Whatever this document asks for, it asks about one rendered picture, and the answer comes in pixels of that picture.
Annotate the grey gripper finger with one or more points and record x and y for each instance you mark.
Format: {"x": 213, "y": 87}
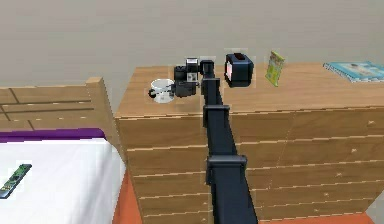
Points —
{"x": 163, "y": 89}

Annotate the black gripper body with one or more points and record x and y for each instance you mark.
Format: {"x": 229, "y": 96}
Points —
{"x": 185, "y": 89}

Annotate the white mug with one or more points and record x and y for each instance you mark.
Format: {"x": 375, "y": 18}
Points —
{"x": 164, "y": 96}

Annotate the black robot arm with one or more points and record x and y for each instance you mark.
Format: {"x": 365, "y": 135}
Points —
{"x": 226, "y": 186}

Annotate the black box alarm clock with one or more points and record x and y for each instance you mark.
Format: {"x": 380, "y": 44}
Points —
{"x": 240, "y": 71}

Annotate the purple pillow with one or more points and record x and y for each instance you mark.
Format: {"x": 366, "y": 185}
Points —
{"x": 50, "y": 134}

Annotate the wooden chest of drawers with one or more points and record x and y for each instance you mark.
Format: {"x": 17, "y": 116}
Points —
{"x": 300, "y": 140}

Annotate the wooden bed white sheet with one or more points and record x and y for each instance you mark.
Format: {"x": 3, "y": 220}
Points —
{"x": 66, "y": 180}

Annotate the black green remote control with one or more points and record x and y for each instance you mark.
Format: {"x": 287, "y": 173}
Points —
{"x": 15, "y": 180}

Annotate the blue book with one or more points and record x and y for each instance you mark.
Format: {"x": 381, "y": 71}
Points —
{"x": 358, "y": 71}

